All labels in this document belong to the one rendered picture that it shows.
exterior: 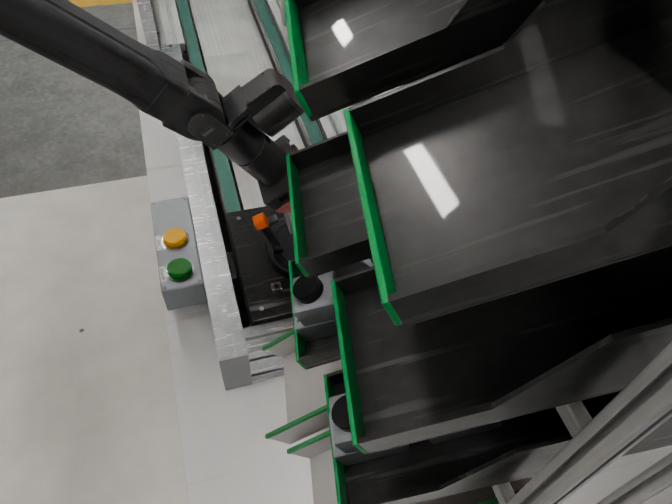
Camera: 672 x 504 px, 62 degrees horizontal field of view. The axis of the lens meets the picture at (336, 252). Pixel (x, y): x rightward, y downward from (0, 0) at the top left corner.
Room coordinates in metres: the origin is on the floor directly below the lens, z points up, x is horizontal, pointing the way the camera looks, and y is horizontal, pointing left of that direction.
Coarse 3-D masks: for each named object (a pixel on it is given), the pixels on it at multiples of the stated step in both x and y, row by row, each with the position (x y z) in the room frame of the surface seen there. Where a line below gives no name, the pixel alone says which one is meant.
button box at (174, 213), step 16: (160, 208) 0.69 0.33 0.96; (176, 208) 0.69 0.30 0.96; (160, 224) 0.65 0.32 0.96; (176, 224) 0.65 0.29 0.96; (192, 224) 0.66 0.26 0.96; (160, 240) 0.61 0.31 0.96; (192, 240) 0.62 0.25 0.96; (160, 256) 0.58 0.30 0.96; (176, 256) 0.58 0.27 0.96; (192, 256) 0.59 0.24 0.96; (160, 272) 0.55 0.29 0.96; (192, 272) 0.55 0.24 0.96; (176, 288) 0.52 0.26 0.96; (192, 288) 0.52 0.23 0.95; (176, 304) 0.51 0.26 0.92; (192, 304) 0.52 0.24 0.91
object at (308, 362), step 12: (360, 264) 0.39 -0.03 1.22; (300, 336) 0.30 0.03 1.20; (336, 336) 0.30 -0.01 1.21; (300, 348) 0.29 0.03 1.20; (312, 348) 0.29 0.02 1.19; (324, 348) 0.29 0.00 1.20; (336, 348) 0.28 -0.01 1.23; (300, 360) 0.27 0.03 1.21; (312, 360) 0.27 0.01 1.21; (324, 360) 0.28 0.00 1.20; (336, 360) 0.28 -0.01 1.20
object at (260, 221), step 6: (258, 216) 0.59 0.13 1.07; (264, 216) 0.59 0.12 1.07; (270, 216) 0.60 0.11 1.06; (276, 216) 0.60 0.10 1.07; (258, 222) 0.58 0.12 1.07; (264, 222) 0.58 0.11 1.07; (270, 222) 0.59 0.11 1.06; (276, 222) 0.59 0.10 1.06; (258, 228) 0.58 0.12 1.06; (264, 228) 0.58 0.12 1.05; (270, 228) 0.59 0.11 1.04; (264, 234) 0.58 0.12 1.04; (270, 234) 0.58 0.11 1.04; (270, 240) 0.58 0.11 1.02; (276, 240) 0.59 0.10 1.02; (276, 246) 0.59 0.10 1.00
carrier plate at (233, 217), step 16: (256, 208) 0.70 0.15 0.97; (240, 224) 0.66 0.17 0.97; (240, 240) 0.62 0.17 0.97; (256, 240) 0.62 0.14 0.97; (240, 256) 0.59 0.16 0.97; (256, 256) 0.59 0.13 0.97; (240, 272) 0.55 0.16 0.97; (256, 272) 0.56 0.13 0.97; (272, 272) 0.56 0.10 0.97; (256, 288) 0.52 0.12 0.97; (288, 288) 0.53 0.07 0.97; (256, 304) 0.49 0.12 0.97; (272, 304) 0.49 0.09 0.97; (288, 304) 0.50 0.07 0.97; (256, 320) 0.46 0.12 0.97; (272, 320) 0.47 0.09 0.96
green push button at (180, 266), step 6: (180, 258) 0.57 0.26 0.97; (168, 264) 0.56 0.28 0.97; (174, 264) 0.56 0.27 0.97; (180, 264) 0.56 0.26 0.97; (186, 264) 0.56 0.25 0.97; (168, 270) 0.54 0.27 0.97; (174, 270) 0.54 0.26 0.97; (180, 270) 0.54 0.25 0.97; (186, 270) 0.55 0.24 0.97; (174, 276) 0.53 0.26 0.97; (180, 276) 0.53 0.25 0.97; (186, 276) 0.54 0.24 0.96
